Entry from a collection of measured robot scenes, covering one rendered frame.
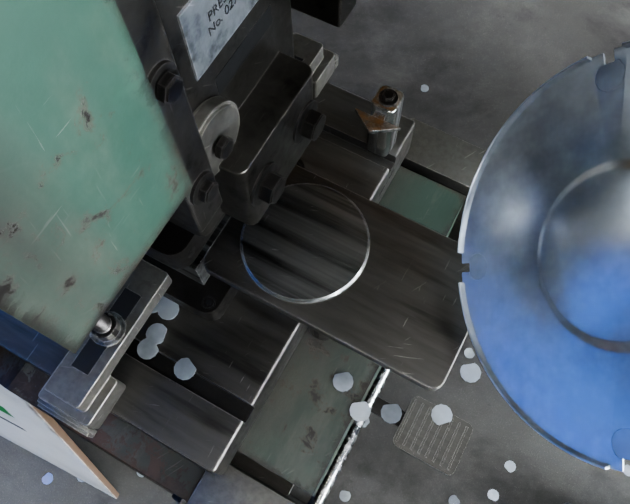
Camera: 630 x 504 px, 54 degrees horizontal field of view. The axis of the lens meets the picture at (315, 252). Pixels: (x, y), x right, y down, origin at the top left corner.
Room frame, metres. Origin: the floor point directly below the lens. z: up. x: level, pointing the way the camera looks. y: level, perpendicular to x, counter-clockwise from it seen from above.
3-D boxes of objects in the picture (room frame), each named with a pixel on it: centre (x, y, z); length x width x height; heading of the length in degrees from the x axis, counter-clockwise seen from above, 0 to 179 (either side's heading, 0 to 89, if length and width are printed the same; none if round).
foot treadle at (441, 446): (0.23, 0.00, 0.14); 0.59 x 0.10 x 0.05; 59
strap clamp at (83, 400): (0.16, 0.21, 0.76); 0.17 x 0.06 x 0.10; 149
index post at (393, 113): (0.38, -0.08, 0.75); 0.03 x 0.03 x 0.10; 59
